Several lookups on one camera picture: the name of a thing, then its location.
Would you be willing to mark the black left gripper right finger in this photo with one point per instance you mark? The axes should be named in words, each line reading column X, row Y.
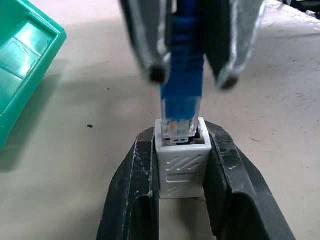
column 240, row 180

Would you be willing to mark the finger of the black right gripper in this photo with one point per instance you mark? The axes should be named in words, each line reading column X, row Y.
column 145, row 37
column 240, row 37

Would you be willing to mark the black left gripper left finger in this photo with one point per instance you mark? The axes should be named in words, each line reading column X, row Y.
column 130, row 190

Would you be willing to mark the white network coupler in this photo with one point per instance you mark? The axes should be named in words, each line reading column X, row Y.
column 182, row 172

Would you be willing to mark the green plastic bin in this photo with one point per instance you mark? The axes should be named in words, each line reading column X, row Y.
column 22, row 57

